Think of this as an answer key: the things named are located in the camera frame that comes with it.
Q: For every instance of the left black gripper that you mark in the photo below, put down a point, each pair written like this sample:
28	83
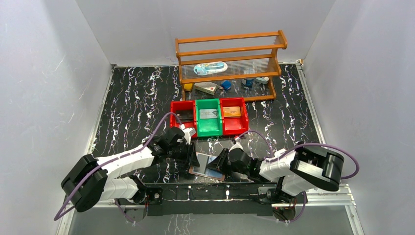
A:
190	155

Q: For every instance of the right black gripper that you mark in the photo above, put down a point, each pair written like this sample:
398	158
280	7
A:
219	162

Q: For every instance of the pink leather card holder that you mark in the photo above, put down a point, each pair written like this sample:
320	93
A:
202	170

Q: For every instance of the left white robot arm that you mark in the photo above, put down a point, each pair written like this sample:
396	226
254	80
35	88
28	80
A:
103	178

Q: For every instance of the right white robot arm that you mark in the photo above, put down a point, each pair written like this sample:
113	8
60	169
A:
306	166

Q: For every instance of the dark credit card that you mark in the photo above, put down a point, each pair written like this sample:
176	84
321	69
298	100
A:
185	115

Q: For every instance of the red bin with orange card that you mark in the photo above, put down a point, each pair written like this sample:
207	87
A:
234	126

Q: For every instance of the grey credit card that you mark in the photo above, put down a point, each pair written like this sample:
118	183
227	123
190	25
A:
208	113

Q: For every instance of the red bin with dark card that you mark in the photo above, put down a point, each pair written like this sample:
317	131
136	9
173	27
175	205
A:
185	105

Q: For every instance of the orange credit card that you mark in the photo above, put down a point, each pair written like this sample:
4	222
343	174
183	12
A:
232	111

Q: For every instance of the green plastic bin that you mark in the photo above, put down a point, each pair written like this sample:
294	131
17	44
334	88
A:
209	121

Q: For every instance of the yellow small object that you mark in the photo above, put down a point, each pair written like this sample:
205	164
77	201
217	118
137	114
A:
188	87

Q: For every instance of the blue small object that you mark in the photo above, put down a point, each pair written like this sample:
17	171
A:
226	85

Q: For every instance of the blue cup on shelf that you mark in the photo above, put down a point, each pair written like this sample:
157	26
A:
248	82

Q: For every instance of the blue white oval package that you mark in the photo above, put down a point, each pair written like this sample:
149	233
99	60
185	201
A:
203	69

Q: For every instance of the teal white tube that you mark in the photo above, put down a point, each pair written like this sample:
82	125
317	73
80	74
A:
262	80

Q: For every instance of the wooden shelf rack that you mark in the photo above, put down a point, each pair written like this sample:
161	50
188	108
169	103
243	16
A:
239	67

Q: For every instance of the black base frame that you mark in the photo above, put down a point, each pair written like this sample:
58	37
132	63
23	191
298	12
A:
264	199

